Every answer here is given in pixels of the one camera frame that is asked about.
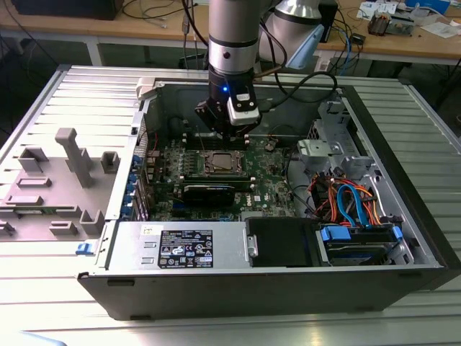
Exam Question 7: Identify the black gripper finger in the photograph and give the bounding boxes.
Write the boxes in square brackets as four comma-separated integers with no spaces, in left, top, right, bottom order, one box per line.
[236,121,260,144]
[195,102,234,144]

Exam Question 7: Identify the metal socket cover frame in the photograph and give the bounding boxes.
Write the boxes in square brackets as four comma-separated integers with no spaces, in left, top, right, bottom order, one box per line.
[205,149,246,177]

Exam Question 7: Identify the green motherboard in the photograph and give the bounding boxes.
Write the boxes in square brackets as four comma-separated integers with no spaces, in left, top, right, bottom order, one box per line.
[146,133,302,223]

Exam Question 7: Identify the silver metal drive cage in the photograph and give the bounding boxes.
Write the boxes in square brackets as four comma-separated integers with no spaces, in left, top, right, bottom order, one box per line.
[295,99,375,181]

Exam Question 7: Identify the black graphics card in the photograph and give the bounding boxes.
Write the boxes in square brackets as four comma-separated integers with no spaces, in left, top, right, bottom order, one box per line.
[171,182,238,217]

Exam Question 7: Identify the pale blue teach pendant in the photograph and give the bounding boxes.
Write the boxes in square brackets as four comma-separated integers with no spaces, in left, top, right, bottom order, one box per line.
[286,24,326,70]

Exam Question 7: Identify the silver power supply unit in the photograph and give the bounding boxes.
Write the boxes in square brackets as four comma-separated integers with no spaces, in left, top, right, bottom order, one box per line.
[104,220,250,272]

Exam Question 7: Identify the tall black box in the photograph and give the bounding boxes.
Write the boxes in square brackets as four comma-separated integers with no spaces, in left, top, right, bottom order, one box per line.
[318,0,339,44]

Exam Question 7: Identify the hard disk blue carrier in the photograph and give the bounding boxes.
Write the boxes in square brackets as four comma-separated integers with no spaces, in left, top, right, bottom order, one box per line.
[316,223,404,267]

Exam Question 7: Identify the black grey PC case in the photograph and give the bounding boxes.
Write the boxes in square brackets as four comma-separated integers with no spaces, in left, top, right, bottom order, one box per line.
[77,73,461,321]

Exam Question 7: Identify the brown electronic component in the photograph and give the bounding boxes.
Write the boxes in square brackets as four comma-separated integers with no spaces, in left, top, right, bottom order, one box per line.
[367,9,392,37]

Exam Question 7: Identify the wide black equipment box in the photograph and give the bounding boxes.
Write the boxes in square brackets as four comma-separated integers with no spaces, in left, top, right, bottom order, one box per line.
[10,0,125,22]

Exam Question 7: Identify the white printed card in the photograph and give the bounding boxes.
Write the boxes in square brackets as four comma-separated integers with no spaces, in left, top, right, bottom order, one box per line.
[359,1,397,19]

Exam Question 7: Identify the grey parts rack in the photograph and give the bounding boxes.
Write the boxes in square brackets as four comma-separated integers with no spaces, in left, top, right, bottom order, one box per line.
[0,127,122,243]

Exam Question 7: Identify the green RAM stick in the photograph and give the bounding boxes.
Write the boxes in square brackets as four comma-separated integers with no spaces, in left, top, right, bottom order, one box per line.
[16,207,79,217]

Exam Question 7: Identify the white papers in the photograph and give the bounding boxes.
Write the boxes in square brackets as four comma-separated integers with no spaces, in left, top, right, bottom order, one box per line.
[420,20,461,39]

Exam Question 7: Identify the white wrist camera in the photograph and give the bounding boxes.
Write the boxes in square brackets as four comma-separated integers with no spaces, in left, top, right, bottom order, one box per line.
[226,92,261,126]

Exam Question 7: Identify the black camera cable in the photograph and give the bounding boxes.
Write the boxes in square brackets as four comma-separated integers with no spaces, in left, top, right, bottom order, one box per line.
[257,70,339,112]

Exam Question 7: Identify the red orange wire bundle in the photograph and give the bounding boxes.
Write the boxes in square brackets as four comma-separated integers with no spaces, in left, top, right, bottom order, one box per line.
[308,172,344,221]

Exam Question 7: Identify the blue flat wire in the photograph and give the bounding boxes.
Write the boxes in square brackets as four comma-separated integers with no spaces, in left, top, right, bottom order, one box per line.
[336,182,374,229]

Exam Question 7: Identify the orange flat wire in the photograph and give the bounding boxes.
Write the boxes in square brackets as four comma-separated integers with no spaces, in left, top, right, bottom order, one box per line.
[359,185,383,227]

